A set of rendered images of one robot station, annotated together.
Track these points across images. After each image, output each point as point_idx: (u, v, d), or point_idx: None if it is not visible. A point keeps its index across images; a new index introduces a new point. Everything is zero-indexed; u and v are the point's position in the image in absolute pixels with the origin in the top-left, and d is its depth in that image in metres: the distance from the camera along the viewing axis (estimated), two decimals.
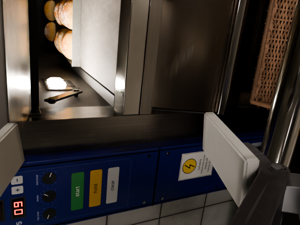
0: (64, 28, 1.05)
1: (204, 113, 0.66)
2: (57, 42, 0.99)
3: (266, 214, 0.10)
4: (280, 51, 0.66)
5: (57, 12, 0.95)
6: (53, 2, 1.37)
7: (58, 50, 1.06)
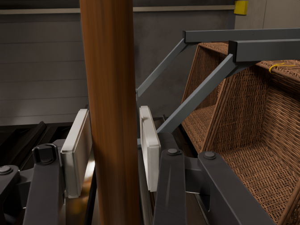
0: None
1: None
2: None
3: (179, 193, 0.11)
4: None
5: None
6: None
7: None
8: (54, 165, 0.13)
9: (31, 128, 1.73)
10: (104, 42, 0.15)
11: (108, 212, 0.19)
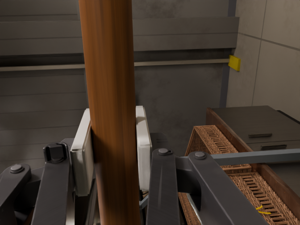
0: None
1: None
2: None
3: (172, 193, 0.11)
4: None
5: None
6: None
7: None
8: (64, 164, 0.13)
9: None
10: (104, 42, 0.15)
11: (108, 212, 0.19)
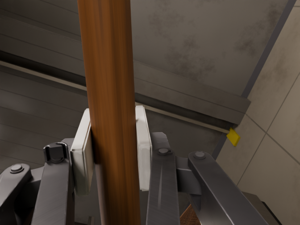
0: None
1: None
2: None
3: (172, 193, 0.11)
4: None
5: None
6: None
7: None
8: (64, 164, 0.13)
9: None
10: (102, 42, 0.15)
11: (108, 212, 0.19)
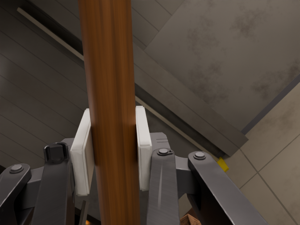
0: None
1: None
2: None
3: (172, 193, 0.11)
4: None
5: None
6: None
7: None
8: (64, 164, 0.13)
9: None
10: (103, 43, 0.15)
11: (108, 212, 0.19)
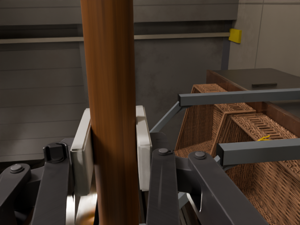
0: None
1: None
2: None
3: (172, 193, 0.11)
4: None
5: None
6: None
7: None
8: (64, 164, 0.13)
9: (34, 164, 1.80)
10: (105, 39, 0.15)
11: (107, 211, 0.19)
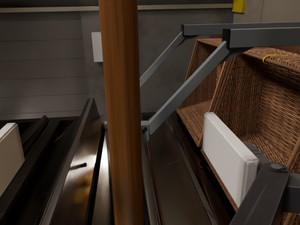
0: None
1: None
2: None
3: (266, 214, 0.10)
4: None
5: None
6: None
7: None
8: None
9: (34, 122, 1.78)
10: (118, 49, 0.21)
11: (118, 177, 0.25)
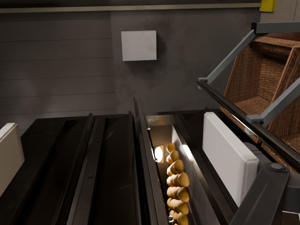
0: None
1: None
2: None
3: (266, 214, 0.10)
4: None
5: None
6: None
7: None
8: None
9: (80, 119, 1.80)
10: None
11: None
